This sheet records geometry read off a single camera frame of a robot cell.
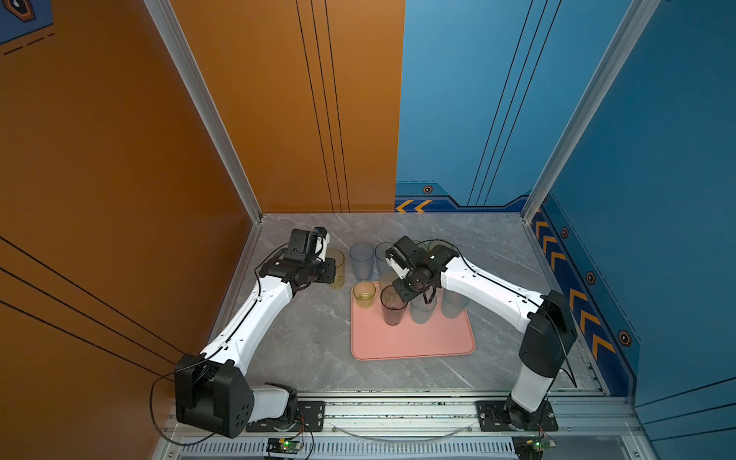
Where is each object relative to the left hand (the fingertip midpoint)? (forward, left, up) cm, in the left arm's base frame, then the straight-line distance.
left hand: (333, 263), depth 84 cm
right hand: (-5, -21, -5) cm, 22 cm away
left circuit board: (-43, +9, -19) cm, 47 cm away
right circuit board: (-42, -52, -18) cm, 69 cm away
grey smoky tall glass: (-11, -18, -5) cm, 22 cm away
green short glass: (-1, -9, -15) cm, 17 cm away
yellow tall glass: (+4, -1, -4) cm, 6 cm away
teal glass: (-9, -27, -13) cm, 31 cm away
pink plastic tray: (-16, -12, -18) cm, 26 cm away
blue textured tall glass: (+7, -8, -5) cm, 12 cm away
